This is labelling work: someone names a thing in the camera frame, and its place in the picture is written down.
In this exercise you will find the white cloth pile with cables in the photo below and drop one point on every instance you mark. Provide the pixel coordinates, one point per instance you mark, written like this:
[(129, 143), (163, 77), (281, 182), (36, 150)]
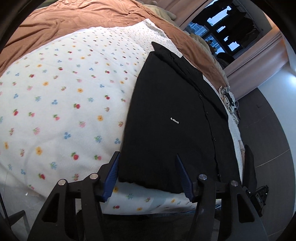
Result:
[(229, 101)]

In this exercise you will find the white floral blanket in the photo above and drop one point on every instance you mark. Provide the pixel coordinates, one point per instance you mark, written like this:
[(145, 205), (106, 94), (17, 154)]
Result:
[(64, 108)]

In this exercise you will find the orange brown bed sheet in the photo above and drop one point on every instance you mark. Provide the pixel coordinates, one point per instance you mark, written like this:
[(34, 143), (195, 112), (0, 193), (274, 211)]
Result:
[(65, 17)]

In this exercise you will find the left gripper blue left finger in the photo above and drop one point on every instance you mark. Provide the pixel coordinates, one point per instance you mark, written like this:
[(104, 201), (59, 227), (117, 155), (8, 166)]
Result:
[(109, 176)]

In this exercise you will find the black button shirt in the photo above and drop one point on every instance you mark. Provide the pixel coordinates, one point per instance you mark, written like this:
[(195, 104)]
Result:
[(175, 114)]

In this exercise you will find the beige crumpled blanket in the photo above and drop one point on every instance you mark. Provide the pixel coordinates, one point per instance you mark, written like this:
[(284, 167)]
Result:
[(171, 17)]

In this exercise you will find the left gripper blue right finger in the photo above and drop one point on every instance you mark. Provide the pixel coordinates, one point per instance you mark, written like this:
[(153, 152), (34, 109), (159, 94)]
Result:
[(186, 182)]

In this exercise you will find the folded black garment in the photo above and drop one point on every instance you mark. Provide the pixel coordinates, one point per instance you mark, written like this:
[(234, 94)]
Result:
[(249, 175)]

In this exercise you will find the pink right curtain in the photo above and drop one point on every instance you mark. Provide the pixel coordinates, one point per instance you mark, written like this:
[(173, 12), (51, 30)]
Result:
[(262, 58)]

